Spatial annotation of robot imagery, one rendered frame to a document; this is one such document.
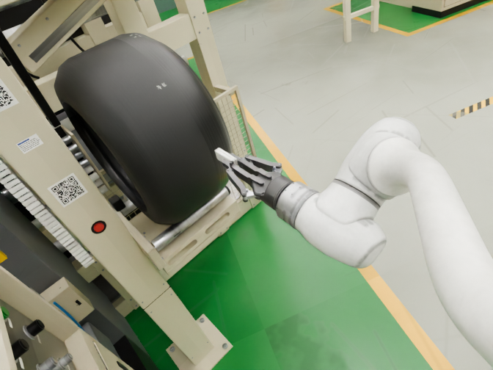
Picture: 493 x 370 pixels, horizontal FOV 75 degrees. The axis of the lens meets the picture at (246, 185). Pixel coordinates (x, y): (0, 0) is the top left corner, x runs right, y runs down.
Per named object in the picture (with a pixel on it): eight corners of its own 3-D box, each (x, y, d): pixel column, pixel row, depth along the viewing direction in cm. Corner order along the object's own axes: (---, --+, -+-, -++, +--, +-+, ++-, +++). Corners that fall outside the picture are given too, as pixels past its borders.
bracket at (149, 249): (160, 271, 108) (147, 253, 102) (114, 219, 134) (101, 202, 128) (168, 264, 110) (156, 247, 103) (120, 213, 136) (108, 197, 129)
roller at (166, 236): (158, 255, 110) (152, 247, 107) (151, 249, 113) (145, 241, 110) (232, 195, 124) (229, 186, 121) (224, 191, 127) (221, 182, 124)
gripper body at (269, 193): (299, 175, 69) (268, 156, 74) (272, 198, 65) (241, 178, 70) (300, 197, 74) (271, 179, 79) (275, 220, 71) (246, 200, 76)
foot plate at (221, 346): (193, 388, 159) (191, 387, 157) (166, 350, 176) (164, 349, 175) (232, 346, 169) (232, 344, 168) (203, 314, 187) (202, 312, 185)
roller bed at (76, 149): (70, 218, 133) (21, 163, 114) (60, 203, 143) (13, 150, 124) (113, 190, 141) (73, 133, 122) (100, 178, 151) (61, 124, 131)
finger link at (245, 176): (267, 192, 74) (263, 196, 74) (234, 171, 80) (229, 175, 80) (265, 180, 71) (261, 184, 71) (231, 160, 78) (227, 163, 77)
